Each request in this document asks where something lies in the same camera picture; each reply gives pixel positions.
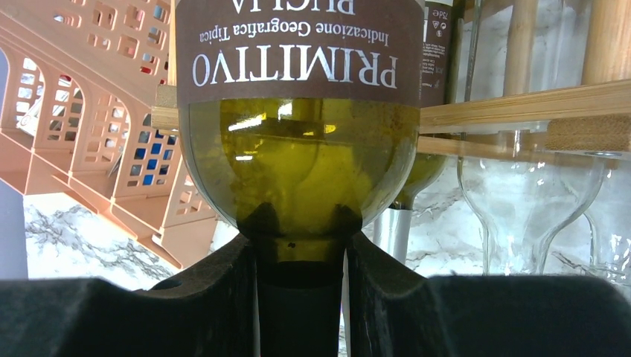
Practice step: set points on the pink plastic file organizer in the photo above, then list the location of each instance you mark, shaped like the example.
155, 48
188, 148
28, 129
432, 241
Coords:
76, 119

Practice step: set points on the tall clear glass bottle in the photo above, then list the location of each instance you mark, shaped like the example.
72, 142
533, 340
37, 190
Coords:
525, 195

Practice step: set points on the slim clear glass bottle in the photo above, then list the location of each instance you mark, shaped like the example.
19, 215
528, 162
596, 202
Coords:
609, 219

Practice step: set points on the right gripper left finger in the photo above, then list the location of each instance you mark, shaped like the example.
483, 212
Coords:
205, 310

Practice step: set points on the wooden wine rack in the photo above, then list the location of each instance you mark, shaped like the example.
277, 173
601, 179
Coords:
590, 119

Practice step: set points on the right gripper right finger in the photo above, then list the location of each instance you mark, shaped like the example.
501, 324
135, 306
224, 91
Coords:
396, 312

